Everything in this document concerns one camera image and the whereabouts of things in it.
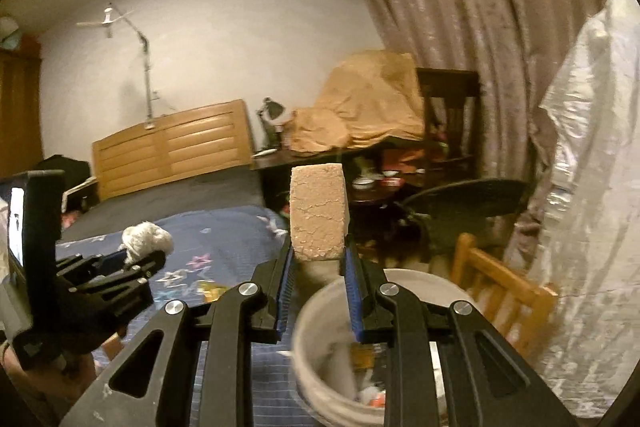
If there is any person's left hand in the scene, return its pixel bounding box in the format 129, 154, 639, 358
0, 337, 123, 413

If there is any grey bed sheet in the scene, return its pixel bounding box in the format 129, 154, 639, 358
60, 169, 266, 244

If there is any tan sponge block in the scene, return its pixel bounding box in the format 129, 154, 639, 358
289, 162, 349, 263

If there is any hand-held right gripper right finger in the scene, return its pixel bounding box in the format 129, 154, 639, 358
340, 237, 581, 427

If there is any dark wooden chair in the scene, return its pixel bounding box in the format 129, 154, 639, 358
416, 68, 482, 180

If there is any clear plastic sheet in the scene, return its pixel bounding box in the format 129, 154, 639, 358
527, 0, 640, 418

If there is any black clothing pile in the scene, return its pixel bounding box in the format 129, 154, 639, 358
32, 157, 93, 188

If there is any metal wall pipe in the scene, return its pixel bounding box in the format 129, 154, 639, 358
111, 2, 157, 130

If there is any red and white packet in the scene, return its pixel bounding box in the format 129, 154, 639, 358
359, 384, 389, 409

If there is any blue star printed blanket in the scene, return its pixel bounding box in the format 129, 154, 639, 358
55, 204, 311, 427

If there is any brown patterned curtain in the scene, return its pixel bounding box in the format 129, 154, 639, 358
350, 0, 623, 268

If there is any dark desk lamp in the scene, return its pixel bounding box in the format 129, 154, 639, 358
256, 97, 287, 152

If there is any round white green object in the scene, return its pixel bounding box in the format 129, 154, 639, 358
0, 16, 23, 50

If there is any white plastic bucket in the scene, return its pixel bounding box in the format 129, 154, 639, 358
291, 268, 481, 427

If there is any wooden slatted headboard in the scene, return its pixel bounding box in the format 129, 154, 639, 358
91, 99, 253, 202

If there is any gold foil wrapper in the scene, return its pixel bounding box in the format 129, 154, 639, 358
197, 283, 231, 305

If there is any brown cloth cover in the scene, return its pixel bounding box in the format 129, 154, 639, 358
289, 50, 428, 155

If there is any white ceiling fan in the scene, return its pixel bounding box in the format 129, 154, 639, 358
76, 0, 136, 38

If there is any brown wooden wardrobe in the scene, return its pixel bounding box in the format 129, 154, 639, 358
0, 34, 45, 180

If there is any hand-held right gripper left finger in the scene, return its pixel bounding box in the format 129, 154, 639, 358
59, 234, 296, 427

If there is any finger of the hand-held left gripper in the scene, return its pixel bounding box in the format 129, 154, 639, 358
70, 251, 168, 308
55, 252, 128, 280

